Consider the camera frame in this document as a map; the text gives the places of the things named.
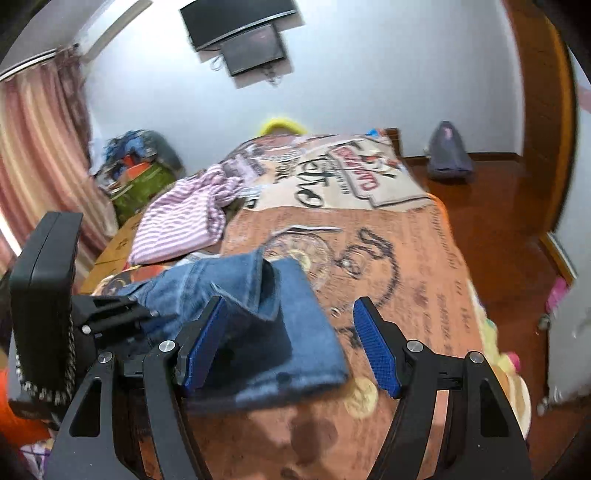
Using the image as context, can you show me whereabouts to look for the yellow plush object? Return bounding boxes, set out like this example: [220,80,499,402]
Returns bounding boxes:
[259,117,308,137]

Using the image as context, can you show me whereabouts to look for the orange and beige printed blanket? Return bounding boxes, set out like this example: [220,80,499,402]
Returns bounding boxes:
[81,131,532,480]

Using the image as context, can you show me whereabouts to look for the grey backpack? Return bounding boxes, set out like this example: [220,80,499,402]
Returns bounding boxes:
[426,121,476,182]

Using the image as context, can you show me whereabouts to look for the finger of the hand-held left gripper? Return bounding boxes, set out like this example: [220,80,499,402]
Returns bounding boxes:
[81,295,160,352]

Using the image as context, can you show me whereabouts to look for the pink slippers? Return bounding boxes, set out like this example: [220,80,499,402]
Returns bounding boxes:
[545,276,568,315]

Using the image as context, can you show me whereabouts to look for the green patterned bag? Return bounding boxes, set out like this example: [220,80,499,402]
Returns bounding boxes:
[110,162,180,223]

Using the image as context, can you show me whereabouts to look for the white refrigerator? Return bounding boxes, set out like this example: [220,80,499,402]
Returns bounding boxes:
[538,258,591,414]

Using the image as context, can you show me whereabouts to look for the wooden door frame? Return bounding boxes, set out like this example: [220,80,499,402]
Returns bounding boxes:
[502,0,579,234]

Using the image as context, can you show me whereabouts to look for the pink striped curtain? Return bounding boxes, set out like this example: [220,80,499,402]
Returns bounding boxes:
[0,51,119,278]

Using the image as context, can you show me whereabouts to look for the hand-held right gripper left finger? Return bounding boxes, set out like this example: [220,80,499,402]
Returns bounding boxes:
[46,295,230,480]

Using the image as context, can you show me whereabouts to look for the blue tangled cloth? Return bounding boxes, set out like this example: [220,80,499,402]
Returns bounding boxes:
[102,130,149,163]

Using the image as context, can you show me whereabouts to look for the blue denim pants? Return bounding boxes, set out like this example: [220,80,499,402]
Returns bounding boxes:
[122,249,350,412]

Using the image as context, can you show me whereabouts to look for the small black monitor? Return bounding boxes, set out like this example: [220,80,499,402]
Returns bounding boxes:
[221,22,287,77]

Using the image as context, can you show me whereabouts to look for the black wall television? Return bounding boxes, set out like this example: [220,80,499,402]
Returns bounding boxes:
[179,0,299,53]

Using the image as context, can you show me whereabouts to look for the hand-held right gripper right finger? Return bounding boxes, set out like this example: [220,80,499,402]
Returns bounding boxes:
[352,296,533,480]

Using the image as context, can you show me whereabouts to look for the pink striped cloth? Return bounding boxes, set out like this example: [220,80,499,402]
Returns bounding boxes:
[128,165,246,267]

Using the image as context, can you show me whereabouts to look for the person's orange clothing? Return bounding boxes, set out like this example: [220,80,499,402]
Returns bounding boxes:
[0,364,51,449]

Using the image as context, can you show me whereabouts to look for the light printed bed sheet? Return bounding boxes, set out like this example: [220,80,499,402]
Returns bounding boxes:
[478,314,533,437]

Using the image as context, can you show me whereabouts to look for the brown cardboard box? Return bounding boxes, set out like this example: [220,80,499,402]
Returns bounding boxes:
[81,216,154,296]

